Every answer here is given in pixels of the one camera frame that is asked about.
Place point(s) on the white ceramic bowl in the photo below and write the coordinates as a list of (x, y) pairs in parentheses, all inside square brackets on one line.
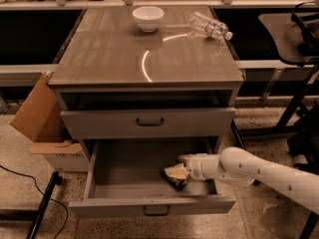
[(148, 17)]

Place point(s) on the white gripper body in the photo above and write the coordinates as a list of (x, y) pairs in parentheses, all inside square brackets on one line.
[(194, 166)]

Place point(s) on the black table leg frame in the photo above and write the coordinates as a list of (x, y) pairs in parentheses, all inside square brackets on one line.
[(295, 106)]

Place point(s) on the dark rxbar chocolate wrapper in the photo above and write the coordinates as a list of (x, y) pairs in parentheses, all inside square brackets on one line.
[(175, 183)]

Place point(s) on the white cardboard box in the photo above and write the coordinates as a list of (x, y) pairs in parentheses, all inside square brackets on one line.
[(62, 156)]

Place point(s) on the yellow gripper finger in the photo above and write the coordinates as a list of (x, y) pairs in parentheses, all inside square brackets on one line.
[(184, 158), (178, 171)]

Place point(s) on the grey drawer cabinet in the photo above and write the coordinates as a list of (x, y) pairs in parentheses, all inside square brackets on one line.
[(111, 64)]

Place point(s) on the brown cardboard flap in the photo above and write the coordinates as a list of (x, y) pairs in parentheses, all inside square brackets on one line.
[(39, 117)]

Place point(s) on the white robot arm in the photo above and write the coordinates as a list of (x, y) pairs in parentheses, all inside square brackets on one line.
[(236, 166)]

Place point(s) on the closed upper drawer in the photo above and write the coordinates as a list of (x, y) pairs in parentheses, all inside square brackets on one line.
[(147, 123)]

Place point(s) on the open lower drawer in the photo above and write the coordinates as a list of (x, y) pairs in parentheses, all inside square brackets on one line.
[(124, 180)]

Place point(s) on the black stand leg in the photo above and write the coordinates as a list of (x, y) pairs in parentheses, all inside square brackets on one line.
[(34, 216)]

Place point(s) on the clear plastic water bottle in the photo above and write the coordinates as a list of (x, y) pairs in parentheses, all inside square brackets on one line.
[(208, 27)]

